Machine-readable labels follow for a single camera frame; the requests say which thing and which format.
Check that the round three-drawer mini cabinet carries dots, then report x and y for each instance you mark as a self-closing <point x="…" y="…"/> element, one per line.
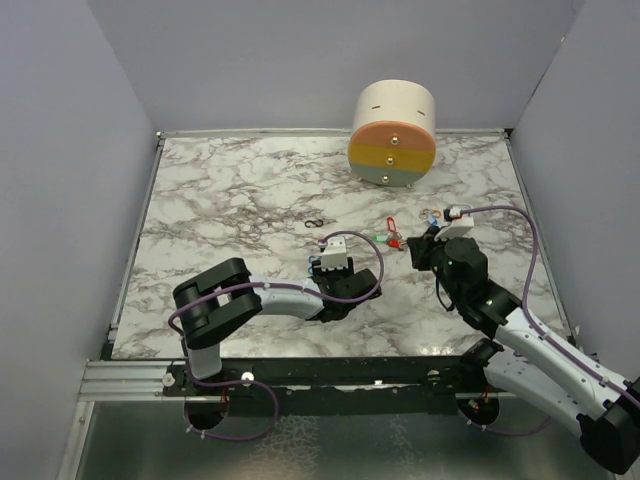
<point x="393" y="140"/>

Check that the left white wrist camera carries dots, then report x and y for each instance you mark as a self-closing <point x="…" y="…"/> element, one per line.
<point x="334" y="255"/>

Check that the blue tagged key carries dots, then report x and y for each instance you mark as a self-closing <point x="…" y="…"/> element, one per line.
<point x="429" y="219"/>

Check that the red key tag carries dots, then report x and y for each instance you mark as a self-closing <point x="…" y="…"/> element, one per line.
<point x="391" y="225"/>

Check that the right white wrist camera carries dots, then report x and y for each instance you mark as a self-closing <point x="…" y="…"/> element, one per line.
<point x="457" y="222"/>

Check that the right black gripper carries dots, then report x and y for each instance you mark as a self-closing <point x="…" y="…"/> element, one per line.
<point x="422" y="245"/>

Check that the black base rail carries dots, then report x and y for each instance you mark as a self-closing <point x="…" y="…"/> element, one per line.
<point x="328" y="386"/>

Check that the black S carabiner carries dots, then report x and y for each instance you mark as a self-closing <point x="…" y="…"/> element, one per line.
<point x="313" y="223"/>

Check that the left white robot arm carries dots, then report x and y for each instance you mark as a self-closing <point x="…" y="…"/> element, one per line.
<point x="211" y="306"/>

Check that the red tagged key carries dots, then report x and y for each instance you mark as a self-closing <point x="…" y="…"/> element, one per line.
<point x="396" y="244"/>

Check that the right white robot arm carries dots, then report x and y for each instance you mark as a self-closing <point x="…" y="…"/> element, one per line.
<point x="522" y="355"/>

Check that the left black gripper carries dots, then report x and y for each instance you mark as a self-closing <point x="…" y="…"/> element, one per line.
<point x="344" y="273"/>

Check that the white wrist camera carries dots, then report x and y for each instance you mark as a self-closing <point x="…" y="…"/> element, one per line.
<point x="334" y="255"/>
<point x="457" y="222"/>

